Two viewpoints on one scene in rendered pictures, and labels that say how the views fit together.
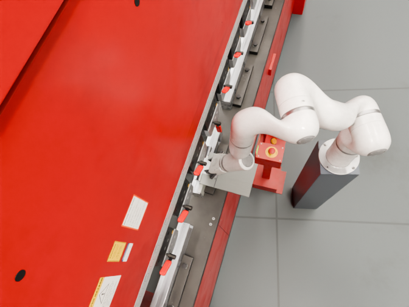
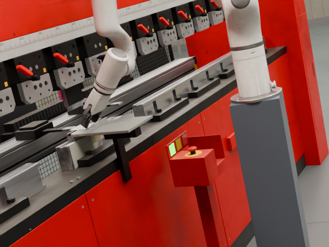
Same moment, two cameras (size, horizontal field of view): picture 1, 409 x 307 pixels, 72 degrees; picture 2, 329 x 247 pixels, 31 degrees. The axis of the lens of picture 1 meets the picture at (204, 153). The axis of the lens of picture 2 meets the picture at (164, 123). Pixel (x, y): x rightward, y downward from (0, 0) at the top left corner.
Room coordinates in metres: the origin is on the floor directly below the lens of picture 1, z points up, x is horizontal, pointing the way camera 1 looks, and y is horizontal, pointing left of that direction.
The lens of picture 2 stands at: (-1.80, 0.09, 1.48)
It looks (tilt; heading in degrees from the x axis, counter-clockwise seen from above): 13 degrees down; 351
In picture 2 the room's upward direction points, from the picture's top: 13 degrees counter-clockwise
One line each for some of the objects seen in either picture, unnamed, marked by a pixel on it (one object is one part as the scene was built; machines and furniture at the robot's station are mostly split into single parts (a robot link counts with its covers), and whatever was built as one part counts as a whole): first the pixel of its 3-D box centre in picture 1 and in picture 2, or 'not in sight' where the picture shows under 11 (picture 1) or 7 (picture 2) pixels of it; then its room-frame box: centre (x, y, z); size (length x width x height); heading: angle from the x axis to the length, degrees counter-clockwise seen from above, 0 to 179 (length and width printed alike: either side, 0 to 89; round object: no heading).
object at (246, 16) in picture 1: (239, 16); (160, 28); (1.11, -0.46, 1.26); 0.15 x 0.09 x 0.17; 139
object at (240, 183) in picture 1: (228, 173); (111, 126); (0.43, -0.07, 1.00); 0.26 x 0.18 x 0.01; 49
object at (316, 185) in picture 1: (316, 182); (279, 220); (0.27, -0.60, 0.50); 0.18 x 0.18 x 1.00; 64
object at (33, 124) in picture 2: not in sight; (47, 128); (0.63, 0.17, 1.01); 0.26 x 0.12 x 0.05; 49
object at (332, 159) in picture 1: (344, 150); (251, 71); (0.27, -0.60, 1.09); 0.19 x 0.19 x 0.18
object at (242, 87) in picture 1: (243, 84); (170, 109); (0.94, -0.40, 0.89); 0.30 x 0.05 x 0.03; 139
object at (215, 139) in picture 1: (207, 161); (93, 141); (0.56, 0.01, 0.92); 0.39 x 0.06 x 0.10; 139
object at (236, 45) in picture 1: (228, 46); (139, 36); (0.96, -0.33, 1.26); 0.15 x 0.09 x 0.17; 139
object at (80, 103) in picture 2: not in sight; (72, 96); (0.52, 0.04, 1.13); 0.10 x 0.02 x 0.10; 139
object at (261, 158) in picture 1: (271, 146); (197, 157); (0.55, -0.39, 0.75); 0.20 x 0.16 x 0.18; 141
